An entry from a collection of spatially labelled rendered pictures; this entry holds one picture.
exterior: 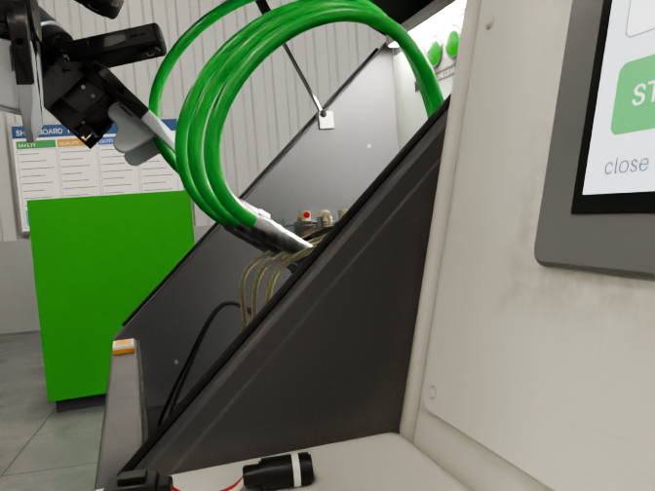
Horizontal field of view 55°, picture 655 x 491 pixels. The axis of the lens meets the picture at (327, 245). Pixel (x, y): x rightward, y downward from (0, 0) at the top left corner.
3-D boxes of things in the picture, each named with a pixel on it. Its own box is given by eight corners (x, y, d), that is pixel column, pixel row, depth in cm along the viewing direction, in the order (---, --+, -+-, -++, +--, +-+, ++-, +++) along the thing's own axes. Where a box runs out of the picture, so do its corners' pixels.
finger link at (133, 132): (150, 181, 73) (96, 133, 74) (186, 145, 74) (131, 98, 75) (142, 171, 70) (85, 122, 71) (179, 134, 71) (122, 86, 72)
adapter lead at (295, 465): (103, 521, 36) (99, 485, 35) (111, 504, 38) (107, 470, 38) (315, 491, 37) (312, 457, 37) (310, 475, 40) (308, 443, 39)
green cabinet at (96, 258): (193, 360, 487) (177, 194, 478) (208, 390, 406) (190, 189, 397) (61, 380, 458) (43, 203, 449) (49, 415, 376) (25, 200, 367)
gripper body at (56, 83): (95, 154, 78) (25, 92, 79) (143, 105, 79) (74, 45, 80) (75, 132, 70) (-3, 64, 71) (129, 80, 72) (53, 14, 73)
